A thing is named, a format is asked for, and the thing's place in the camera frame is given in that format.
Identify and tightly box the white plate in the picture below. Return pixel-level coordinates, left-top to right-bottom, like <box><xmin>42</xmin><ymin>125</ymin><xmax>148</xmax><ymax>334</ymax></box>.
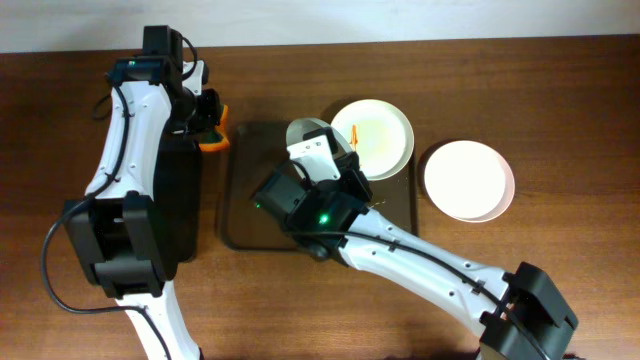
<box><xmin>286</xmin><ymin>118</ymin><xmax>360</xmax><ymax>168</ymax></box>
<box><xmin>331</xmin><ymin>99</ymin><xmax>415</xmax><ymax>181</ymax></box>
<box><xmin>423</xmin><ymin>140</ymin><xmax>516</xmax><ymax>223</ymax></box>

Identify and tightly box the orange green scrub sponge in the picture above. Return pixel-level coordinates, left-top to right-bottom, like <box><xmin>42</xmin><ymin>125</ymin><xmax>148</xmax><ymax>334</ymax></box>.
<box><xmin>198</xmin><ymin>105</ymin><xmax>230</xmax><ymax>153</ymax></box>

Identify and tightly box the white plate top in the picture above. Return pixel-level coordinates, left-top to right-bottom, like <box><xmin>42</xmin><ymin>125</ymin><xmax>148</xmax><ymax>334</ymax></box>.
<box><xmin>331</xmin><ymin>99</ymin><xmax>415</xmax><ymax>181</ymax></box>

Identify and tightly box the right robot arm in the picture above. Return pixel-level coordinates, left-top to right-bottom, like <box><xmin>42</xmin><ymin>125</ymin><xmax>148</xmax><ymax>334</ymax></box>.
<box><xmin>255</xmin><ymin>127</ymin><xmax>579</xmax><ymax>359</ymax></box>

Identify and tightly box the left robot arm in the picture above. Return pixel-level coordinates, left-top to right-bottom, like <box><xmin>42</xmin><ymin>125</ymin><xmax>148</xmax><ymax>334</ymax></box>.
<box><xmin>62</xmin><ymin>25</ymin><xmax>228</xmax><ymax>359</ymax></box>

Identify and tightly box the brown translucent tray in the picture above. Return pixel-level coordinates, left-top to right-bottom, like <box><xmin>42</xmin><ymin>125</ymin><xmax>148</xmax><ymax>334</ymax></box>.
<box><xmin>218</xmin><ymin>122</ymin><xmax>418</xmax><ymax>252</ymax></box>

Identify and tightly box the black plastic tray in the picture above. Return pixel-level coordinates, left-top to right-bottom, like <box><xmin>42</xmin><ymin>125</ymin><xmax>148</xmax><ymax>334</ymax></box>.
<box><xmin>154</xmin><ymin>137</ymin><xmax>202</xmax><ymax>262</ymax></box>

